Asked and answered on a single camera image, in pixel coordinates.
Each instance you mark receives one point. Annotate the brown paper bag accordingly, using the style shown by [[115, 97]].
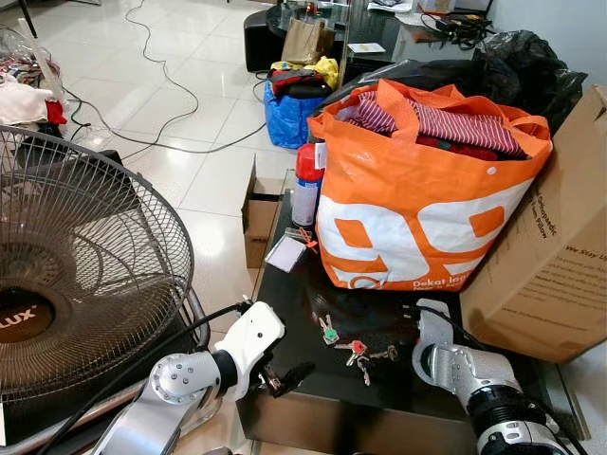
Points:
[[305, 43]]

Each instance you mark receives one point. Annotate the small open cardboard box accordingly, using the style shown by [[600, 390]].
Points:
[[259, 223]]

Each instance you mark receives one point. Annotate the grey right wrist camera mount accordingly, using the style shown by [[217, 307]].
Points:
[[433, 324]]

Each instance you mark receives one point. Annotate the blue plastic bag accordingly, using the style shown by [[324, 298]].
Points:
[[285, 118]]

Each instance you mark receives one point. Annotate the pile of clothes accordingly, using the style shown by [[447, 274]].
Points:
[[24, 100]]

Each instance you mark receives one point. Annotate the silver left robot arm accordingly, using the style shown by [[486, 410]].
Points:
[[166, 391]]

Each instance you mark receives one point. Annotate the black glass desk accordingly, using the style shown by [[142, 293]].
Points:
[[408, 43]]

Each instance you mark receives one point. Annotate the orange and white shopping bag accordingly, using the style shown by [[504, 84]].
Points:
[[417, 213]]

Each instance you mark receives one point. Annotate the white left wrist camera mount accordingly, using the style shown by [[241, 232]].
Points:
[[251, 332]]

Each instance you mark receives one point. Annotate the key with green cap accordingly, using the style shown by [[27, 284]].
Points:
[[328, 334]]

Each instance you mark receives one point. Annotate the white paper slip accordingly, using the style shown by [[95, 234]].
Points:
[[366, 48]]

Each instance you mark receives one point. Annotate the large brown cardboard box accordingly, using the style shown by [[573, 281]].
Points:
[[550, 256]]

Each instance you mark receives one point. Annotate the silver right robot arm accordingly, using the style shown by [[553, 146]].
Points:
[[484, 384]]

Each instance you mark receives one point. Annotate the red capped spray can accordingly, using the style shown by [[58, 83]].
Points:
[[305, 180]]

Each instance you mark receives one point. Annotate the white card tag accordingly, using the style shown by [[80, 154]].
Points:
[[285, 254]]

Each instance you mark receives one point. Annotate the red white striped cloth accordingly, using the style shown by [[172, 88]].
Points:
[[465, 125]]

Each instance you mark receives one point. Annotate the key bunch with red cap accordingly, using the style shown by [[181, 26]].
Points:
[[358, 349]]

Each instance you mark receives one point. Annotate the black plastic garbage bag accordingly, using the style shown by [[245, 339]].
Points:
[[517, 66]]

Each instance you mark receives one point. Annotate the yellow cloth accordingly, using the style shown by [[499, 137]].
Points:
[[327, 68]]

